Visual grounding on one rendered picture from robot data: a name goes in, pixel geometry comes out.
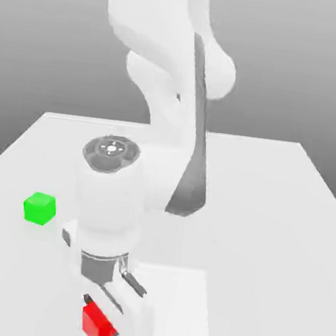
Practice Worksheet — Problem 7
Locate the small green cube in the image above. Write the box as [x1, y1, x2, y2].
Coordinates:
[21, 190, 59, 228]

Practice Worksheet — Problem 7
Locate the small red cube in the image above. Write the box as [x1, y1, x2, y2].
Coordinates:
[79, 299, 123, 336]

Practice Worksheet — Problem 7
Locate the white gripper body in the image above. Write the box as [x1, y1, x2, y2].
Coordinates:
[75, 274, 161, 336]

